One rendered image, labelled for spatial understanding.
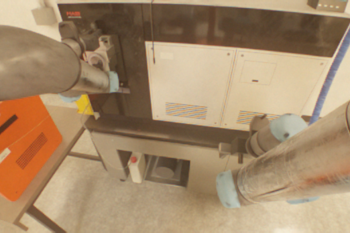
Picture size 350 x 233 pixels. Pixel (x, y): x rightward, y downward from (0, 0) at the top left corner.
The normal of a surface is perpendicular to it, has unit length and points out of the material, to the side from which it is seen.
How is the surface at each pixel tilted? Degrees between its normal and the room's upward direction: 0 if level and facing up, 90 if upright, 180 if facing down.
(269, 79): 90
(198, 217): 0
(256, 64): 90
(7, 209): 0
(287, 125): 24
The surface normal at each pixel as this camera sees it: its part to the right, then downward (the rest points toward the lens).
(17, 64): 0.73, 0.24
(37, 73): 0.80, 0.40
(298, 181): -0.83, 0.47
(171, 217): 0.00, -0.75
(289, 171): -0.97, 0.20
